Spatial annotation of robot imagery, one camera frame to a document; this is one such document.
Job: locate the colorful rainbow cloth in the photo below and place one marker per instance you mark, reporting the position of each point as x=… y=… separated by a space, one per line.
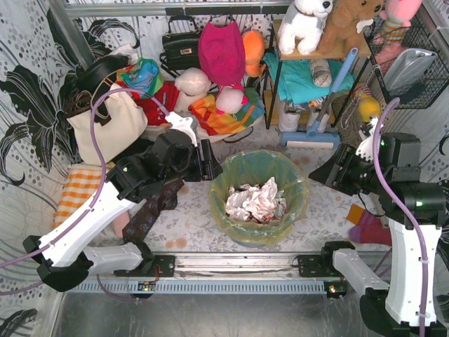
x=143 y=76

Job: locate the orange white checkered towel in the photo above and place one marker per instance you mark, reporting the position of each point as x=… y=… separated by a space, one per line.
x=82 y=182

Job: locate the white plush bear red clothes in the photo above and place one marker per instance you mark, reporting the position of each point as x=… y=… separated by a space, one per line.
x=176 y=96

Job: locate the purple orange sock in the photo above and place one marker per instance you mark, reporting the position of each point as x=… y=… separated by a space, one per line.
x=367 y=229

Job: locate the grey patterned rolled cloth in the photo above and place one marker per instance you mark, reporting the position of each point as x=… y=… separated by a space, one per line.
x=320 y=72

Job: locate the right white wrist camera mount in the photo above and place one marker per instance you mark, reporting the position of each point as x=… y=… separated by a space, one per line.
x=367 y=132

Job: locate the pink plush toy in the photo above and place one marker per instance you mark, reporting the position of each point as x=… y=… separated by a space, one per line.
x=396 y=16

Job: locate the blue lint roller mop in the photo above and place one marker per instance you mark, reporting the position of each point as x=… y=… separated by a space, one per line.
x=312 y=138

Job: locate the teal plastic trash bin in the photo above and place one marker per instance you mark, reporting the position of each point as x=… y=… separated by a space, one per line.
x=257 y=241

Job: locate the white sneaker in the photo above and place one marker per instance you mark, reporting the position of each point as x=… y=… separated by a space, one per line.
x=289 y=117

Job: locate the yellow translucent trash bag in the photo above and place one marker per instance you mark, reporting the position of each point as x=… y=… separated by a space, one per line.
x=257 y=167

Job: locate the dark floral necktie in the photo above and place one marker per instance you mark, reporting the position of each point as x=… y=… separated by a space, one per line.
x=142 y=222

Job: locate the black metal shelf rack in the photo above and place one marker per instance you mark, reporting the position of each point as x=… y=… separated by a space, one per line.
x=271 y=85

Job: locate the black round hat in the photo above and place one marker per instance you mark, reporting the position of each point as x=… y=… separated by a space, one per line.
x=89 y=79

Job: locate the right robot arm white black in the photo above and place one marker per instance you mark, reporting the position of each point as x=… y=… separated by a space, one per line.
x=416 y=215

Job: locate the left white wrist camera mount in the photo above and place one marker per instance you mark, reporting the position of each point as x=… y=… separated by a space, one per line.
x=186 y=125

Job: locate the crumpled white red paper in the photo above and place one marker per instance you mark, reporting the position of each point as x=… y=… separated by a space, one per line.
x=256 y=203

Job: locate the orange plush toy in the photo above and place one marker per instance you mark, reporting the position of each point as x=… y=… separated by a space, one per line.
x=253 y=43

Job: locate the magenta knitted bag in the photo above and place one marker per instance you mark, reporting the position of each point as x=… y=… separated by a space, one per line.
x=222 y=54

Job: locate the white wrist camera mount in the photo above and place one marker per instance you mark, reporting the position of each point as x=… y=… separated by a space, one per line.
x=186 y=125
x=367 y=132

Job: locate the black leather handbag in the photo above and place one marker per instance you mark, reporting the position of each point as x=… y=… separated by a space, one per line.
x=180 y=50

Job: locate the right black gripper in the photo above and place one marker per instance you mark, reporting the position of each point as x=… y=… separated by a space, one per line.
x=339 y=168

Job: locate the pink fuzzy cloth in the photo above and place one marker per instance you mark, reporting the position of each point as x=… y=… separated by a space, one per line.
x=119 y=224

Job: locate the pink round plush head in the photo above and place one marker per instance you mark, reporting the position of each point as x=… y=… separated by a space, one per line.
x=230 y=99

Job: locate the brown teddy bear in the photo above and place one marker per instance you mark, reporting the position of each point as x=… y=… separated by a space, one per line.
x=346 y=23

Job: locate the silver foil pouch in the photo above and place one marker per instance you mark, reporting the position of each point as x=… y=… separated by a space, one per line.
x=408 y=67

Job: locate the aluminium rail base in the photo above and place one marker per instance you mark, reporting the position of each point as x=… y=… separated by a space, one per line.
x=228 y=273

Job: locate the black wire basket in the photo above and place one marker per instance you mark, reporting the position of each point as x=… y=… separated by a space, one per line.
x=432 y=83

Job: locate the white plush dog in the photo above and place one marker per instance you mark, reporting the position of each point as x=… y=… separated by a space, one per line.
x=302 y=26

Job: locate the orange striped cloth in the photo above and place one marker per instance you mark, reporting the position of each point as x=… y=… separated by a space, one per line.
x=225 y=124

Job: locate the yellow plush duck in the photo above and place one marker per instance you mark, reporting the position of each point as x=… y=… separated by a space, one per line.
x=367 y=105

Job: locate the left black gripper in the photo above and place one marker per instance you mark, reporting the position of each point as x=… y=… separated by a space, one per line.
x=204 y=160

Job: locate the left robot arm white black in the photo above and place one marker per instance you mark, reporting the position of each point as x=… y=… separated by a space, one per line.
x=65 y=256

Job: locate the cream canvas tote bag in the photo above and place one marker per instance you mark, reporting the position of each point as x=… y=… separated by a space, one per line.
x=127 y=123

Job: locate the teal folded cloth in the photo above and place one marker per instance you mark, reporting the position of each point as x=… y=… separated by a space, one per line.
x=296 y=83

